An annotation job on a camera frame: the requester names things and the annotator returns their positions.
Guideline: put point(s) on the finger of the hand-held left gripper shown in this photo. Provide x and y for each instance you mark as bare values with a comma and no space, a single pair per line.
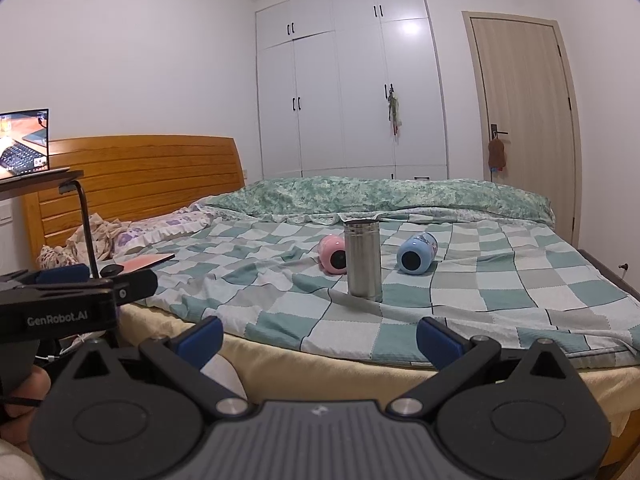
62,273
137,285

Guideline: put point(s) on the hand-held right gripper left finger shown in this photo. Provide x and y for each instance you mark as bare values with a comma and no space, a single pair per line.
202,341

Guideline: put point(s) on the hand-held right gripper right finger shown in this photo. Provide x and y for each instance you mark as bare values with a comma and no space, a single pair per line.
437,342

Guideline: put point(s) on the blue cup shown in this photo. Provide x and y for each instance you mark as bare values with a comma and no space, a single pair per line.
416,255

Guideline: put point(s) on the pink cup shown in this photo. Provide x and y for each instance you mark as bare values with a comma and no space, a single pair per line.
330,256

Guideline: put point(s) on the stainless steel cup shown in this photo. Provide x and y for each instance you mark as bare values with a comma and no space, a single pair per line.
363,260

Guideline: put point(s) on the person's left hand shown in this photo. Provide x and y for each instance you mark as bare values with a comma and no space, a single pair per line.
32,392

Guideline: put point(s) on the white cloth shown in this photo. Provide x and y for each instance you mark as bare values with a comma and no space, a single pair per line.
225,377

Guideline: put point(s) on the purple floral pillow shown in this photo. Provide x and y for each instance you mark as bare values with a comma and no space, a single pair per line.
150,232

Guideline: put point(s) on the beige floral cloth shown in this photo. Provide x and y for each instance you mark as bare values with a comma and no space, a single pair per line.
107,237

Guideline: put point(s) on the black laptop table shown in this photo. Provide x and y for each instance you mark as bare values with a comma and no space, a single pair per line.
40,182

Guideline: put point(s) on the green checkered blanket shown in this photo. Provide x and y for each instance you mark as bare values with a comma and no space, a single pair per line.
300,310

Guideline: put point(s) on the bed with yellow sheet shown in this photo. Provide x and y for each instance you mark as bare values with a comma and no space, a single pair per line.
340,377

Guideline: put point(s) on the wooden headboard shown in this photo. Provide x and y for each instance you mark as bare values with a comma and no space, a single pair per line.
150,175

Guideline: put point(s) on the open laptop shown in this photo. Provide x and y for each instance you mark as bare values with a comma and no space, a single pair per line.
25,142

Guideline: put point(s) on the light cloth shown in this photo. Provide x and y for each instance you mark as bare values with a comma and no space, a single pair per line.
15,465

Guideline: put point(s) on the green floral duvet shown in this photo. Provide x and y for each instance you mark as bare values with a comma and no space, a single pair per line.
375,192

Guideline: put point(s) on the brown hanging bag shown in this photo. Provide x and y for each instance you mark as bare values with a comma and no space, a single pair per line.
497,155

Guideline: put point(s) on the green hanging ornament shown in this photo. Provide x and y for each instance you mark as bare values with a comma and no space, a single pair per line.
394,107

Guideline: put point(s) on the white wardrobe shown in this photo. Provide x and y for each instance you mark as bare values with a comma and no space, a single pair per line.
320,110

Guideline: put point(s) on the light wooden door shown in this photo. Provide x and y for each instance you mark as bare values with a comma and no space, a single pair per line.
525,85

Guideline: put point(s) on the white wall socket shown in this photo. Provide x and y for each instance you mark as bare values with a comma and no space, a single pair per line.
5,215

